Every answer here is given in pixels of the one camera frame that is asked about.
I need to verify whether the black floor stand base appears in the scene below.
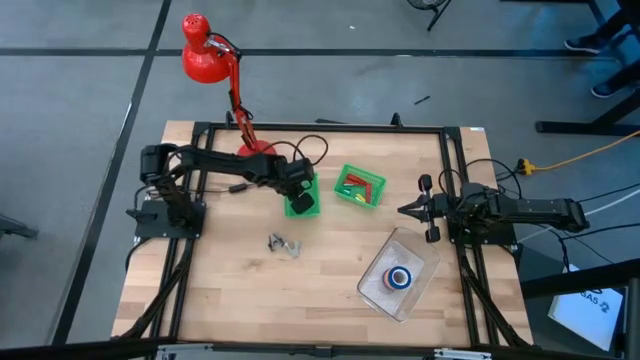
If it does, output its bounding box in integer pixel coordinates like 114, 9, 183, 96
405, 0, 454, 32

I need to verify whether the grey furniture foot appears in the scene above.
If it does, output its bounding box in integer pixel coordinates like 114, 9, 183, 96
0, 212, 40, 241

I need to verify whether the green plastic basket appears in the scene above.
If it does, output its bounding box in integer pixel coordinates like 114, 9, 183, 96
333, 163, 388, 210
283, 172, 322, 220

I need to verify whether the black desk leg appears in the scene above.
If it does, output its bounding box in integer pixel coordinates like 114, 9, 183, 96
535, 89, 640, 137

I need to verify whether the black floor cable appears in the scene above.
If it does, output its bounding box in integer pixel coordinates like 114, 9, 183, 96
574, 182, 640, 205
557, 222, 640, 266

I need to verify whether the clear plastic bin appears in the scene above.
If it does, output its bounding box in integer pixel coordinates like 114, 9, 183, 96
356, 225, 442, 323

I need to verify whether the red desk lamp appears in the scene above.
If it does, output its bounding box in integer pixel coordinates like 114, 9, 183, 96
180, 13, 278, 159

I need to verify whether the light grey staple remover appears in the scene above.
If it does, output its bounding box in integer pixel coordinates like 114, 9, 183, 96
281, 239, 304, 260

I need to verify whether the yellow extension cord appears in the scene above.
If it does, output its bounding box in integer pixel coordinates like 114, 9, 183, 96
517, 128, 640, 177

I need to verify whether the person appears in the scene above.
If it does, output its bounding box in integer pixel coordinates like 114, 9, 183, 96
563, 0, 640, 100

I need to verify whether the white printed sheet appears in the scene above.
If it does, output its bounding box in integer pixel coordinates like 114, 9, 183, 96
546, 285, 626, 353

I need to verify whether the white floor cable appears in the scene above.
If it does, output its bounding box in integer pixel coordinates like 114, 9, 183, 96
519, 188, 640, 245

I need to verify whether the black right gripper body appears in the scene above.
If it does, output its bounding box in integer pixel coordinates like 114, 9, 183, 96
418, 173, 455, 244

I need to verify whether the black camera rig frame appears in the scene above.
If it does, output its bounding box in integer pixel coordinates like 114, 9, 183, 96
0, 272, 640, 360

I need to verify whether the silver metal bracket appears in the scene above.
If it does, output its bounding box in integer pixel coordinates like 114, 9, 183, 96
155, 342, 216, 360
432, 347, 494, 360

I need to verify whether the bright blue tape roll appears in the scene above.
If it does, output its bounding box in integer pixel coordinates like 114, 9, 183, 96
387, 266, 414, 291

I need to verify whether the black lamp power cable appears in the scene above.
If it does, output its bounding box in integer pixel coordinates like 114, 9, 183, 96
199, 180, 261, 197

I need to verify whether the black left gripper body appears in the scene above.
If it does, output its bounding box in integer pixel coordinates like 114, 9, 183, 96
279, 158, 317, 216

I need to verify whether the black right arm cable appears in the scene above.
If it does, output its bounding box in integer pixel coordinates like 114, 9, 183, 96
438, 157, 524, 201

